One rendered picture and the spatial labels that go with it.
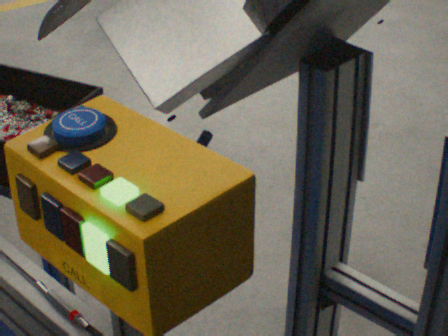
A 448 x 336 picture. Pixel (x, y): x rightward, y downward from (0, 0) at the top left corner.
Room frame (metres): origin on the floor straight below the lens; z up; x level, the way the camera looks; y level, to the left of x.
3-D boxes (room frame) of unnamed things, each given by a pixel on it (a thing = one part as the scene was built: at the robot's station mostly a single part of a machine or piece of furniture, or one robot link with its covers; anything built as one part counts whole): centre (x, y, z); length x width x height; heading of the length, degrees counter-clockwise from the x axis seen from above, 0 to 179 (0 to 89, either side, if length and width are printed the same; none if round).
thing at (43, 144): (0.50, 0.13, 1.08); 0.02 x 0.02 x 0.01; 46
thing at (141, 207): (0.43, 0.05, 1.08); 0.02 x 0.02 x 0.01; 46
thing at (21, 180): (0.49, 0.14, 1.04); 0.02 x 0.01 x 0.03; 46
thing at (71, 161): (0.48, 0.10, 1.08); 0.02 x 0.02 x 0.01; 46
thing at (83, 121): (0.52, 0.10, 1.08); 0.04 x 0.04 x 0.02
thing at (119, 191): (0.45, 0.06, 1.08); 0.02 x 0.02 x 0.01; 46
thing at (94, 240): (0.43, 0.08, 1.04); 0.02 x 0.01 x 0.03; 46
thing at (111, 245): (0.41, 0.06, 1.04); 0.02 x 0.01 x 0.03; 46
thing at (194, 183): (0.49, 0.07, 1.02); 0.16 x 0.10 x 0.11; 46
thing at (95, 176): (0.46, 0.08, 1.08); 0.02 x 0.02 x 0.01; 46
